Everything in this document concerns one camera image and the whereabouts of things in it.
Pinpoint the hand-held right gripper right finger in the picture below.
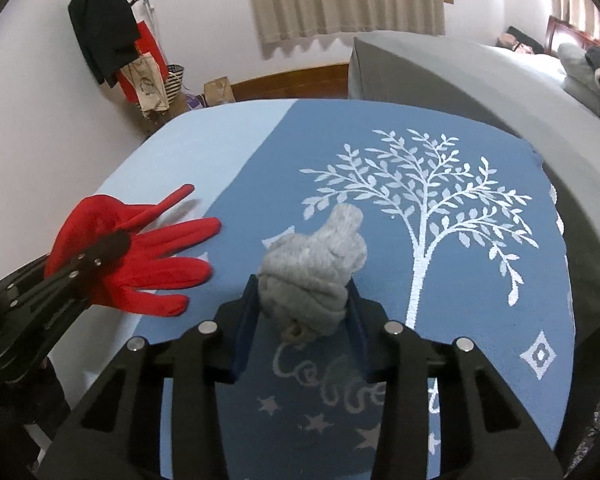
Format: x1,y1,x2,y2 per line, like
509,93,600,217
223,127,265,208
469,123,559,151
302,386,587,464
347,280,566,480

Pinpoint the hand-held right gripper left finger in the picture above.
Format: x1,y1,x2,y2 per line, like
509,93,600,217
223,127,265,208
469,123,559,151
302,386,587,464
37,274,259,480

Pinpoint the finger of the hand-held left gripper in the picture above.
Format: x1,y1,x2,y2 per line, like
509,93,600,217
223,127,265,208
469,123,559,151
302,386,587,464
45,231,133,311

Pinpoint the red glove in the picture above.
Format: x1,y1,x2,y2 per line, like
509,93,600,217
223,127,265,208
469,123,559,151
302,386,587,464
45,184,223,317

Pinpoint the grey sock ball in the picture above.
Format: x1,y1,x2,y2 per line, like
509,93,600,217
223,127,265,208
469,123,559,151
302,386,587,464
257,203,368,345

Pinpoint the printed beige paper bag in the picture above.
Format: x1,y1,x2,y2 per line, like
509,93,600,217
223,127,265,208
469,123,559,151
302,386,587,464
120,52,172,115

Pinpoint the blue tree-print table mat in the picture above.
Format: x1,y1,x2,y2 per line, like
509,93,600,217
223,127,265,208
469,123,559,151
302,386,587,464
100,97,579,480

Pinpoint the striped tote bag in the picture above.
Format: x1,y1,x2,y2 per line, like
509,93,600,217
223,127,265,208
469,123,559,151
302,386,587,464
164,63,187,107

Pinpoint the brown paper bag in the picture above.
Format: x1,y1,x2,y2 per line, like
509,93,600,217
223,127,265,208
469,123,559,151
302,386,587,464
203,76,237,108

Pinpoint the red shopping bag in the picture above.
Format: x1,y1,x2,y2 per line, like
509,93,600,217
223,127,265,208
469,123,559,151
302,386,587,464
116,20,167,105

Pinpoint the black hanging garment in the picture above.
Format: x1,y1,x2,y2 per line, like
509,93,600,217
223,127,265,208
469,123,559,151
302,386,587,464
67,0,142,89

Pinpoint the bed with grey sheet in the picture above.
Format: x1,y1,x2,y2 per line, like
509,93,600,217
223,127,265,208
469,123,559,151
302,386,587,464
347,30,600,466

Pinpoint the wide beige curtain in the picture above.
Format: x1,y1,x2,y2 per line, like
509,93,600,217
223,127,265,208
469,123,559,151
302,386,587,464
243,0,447,61

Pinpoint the pink and black clothing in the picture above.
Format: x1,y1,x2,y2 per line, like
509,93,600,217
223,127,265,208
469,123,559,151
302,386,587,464
496,25,547,57

